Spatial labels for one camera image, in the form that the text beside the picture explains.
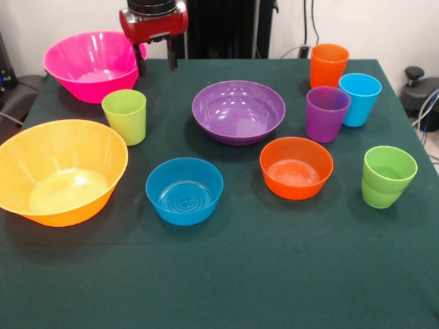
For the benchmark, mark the black equipment with knob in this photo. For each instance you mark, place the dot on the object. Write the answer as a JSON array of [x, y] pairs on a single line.
[[420, 92]]

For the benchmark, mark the purple bowl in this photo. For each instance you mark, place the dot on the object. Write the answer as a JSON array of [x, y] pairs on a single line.
[[240, 113]]

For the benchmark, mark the small blue bowl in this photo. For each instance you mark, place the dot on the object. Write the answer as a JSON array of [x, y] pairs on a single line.
[[185, 214]]

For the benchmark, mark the green cup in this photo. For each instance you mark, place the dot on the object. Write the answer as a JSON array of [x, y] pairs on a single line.
[[391, 161], [380, 198]]

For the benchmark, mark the large pink bowl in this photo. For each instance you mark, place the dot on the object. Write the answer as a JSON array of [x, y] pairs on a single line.
[[68, 58]]

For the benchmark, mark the dark green tablecloth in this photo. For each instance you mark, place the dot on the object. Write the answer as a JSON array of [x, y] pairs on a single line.
[[240, 274]]

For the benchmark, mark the blue cup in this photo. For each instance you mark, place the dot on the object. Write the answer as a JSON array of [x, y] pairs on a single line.
[[363, 103]]

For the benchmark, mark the lime yellow cup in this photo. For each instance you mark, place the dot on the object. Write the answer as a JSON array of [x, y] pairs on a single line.
[[127, 127]]

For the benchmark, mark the black computer tower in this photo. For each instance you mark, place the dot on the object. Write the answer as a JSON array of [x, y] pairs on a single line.
[[5, 68]]

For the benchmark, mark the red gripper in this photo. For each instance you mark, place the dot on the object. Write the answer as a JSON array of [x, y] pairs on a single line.
[[154, 29]]

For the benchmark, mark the large orange yellow bowl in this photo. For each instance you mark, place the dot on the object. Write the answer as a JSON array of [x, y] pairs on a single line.
[[51, 147]]

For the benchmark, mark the small orange bowl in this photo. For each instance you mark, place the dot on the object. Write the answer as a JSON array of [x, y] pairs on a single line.
[[295, 192]]

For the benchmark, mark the purple cup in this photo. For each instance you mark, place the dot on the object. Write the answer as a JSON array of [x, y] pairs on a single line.
[[324, 127]]

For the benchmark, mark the orange cup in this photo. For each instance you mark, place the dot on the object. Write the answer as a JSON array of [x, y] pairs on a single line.
[[326, 73]]

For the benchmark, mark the black power adapter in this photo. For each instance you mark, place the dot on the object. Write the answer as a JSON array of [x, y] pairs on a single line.
[[304, 51]]

